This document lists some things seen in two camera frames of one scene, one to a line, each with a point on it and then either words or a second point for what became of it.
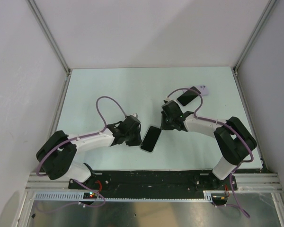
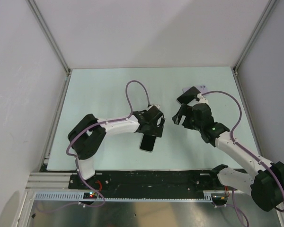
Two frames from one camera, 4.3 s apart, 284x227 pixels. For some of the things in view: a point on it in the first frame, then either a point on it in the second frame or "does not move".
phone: x=151 y=139 does not move
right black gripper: x=164 y=126 → x=184 y=110
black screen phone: x=150 y=139 does not move
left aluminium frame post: x=42 y=24 does not move
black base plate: x=155 y=181 does not move
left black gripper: x=137 y=141 → x=156 y=131
